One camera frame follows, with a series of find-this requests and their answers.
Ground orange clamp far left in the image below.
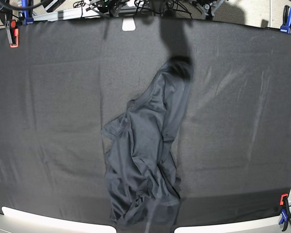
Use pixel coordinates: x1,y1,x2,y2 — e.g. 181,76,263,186
5,19,19,48

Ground blue clamp top right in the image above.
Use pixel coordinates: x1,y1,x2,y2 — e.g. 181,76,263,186
280,5,291,34

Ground black table cloth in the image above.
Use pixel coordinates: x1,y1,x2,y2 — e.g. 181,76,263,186
0,17,291,233

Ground dark navy t-shirt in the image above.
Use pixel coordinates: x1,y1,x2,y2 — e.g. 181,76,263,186
102,56,194,225

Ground orange blue clamp near right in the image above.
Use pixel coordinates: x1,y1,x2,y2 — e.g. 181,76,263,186
278,193,291,232

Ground blue clamp top left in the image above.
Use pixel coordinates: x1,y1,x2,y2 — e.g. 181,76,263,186
18,0,34,25

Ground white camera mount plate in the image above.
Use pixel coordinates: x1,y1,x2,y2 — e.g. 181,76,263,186
122,16,136,32

